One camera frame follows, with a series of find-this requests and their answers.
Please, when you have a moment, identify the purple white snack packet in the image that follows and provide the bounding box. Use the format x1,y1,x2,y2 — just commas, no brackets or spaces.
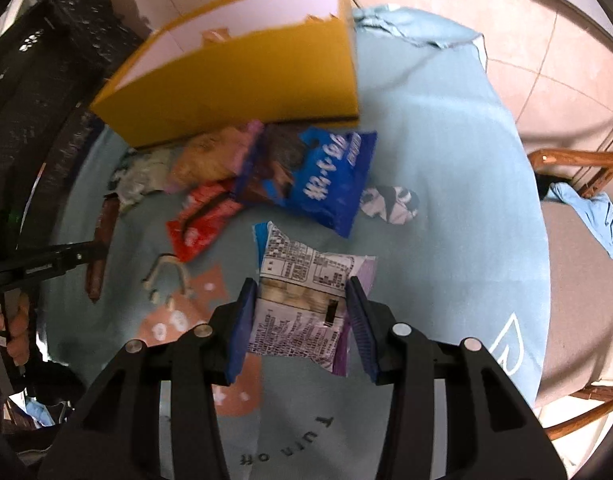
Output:
249,222,377,376

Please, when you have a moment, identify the brown chocolate bar wrapper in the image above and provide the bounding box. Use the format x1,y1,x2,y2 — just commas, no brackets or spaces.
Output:
85,193,120,304

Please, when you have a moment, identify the red small snack packet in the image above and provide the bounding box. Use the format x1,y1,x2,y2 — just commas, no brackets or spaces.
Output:
166,179,244,263

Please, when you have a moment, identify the pale green snack bag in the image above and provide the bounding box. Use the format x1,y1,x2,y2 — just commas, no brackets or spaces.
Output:
108,148,173,214

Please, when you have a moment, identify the blue snack bag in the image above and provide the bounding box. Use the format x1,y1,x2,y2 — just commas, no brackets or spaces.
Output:
233,124,378,238

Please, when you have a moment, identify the pink cookie snack pack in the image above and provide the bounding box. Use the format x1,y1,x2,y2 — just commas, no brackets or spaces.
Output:
165,120,264,193

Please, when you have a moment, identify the person's left hand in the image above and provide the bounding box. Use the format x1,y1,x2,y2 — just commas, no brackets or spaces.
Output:
0,292,30,366

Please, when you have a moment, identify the light blue tablecloth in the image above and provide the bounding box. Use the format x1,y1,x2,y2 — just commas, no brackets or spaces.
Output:
40,6,553,480

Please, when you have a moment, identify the wooden armchair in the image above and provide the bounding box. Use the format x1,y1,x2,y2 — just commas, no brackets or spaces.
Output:
526,146,613,441

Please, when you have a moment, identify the dark carved wooden furniture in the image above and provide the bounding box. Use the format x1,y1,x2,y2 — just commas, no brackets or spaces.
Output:
0,0,143,252

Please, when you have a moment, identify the blue cloth on chair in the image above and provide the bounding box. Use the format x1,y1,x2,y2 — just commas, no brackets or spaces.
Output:
545,182,613,259

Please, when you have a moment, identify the yellow cardboard box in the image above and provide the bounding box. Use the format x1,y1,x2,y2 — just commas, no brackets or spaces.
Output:
90,0,359,148

